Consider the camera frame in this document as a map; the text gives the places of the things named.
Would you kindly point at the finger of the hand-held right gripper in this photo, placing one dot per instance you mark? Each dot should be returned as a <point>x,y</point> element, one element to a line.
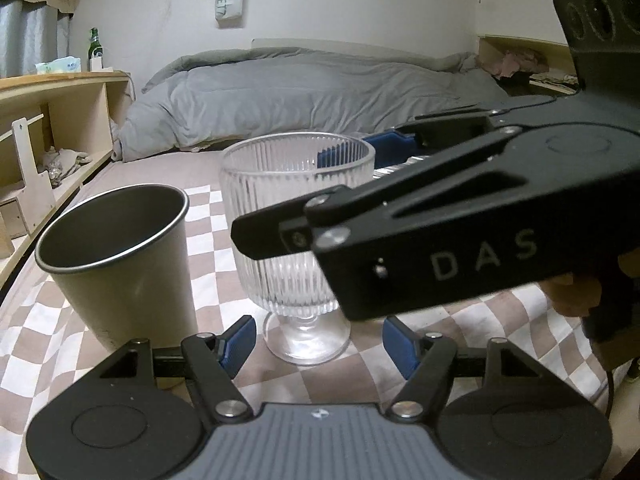
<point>385,147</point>
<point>280,230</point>

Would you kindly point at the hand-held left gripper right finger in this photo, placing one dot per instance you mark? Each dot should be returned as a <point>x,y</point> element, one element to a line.
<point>400,349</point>

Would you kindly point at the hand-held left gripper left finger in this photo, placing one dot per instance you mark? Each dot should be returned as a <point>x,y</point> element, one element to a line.
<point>239,346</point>

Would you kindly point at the ribbed clear glass cup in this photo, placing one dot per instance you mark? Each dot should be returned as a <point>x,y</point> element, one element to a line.
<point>280,180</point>

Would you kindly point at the grey metal cup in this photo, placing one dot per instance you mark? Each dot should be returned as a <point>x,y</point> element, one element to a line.
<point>130,280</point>

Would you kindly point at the person's right hand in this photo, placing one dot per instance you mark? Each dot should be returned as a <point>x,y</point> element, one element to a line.
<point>572,297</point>

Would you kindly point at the checkered brown white blanket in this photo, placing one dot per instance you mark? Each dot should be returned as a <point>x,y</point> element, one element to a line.
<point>210,270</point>

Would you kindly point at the grey duvet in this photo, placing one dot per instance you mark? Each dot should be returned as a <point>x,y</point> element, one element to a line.
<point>300,95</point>

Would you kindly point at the pile of clothes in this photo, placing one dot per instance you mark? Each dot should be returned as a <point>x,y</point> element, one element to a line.
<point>515,62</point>

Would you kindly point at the wooden headboard shelf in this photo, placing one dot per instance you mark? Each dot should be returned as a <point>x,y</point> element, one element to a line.
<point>555,50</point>

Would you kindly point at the crumpled cloth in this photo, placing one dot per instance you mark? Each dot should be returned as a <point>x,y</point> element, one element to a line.
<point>65,162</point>

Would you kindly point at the wooden bedside shelf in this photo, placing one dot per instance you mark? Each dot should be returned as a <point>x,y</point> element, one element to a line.
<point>75,105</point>

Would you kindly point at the green glass bottle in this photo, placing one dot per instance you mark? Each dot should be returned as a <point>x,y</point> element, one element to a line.
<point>94,47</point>

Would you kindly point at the tissue pack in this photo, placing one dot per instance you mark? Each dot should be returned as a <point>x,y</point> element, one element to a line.
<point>59,65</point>

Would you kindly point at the grey curtain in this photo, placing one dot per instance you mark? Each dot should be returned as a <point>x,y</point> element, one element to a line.
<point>25,35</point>

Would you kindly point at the wooden bracket board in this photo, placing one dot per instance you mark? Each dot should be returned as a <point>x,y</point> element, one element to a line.
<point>32,180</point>

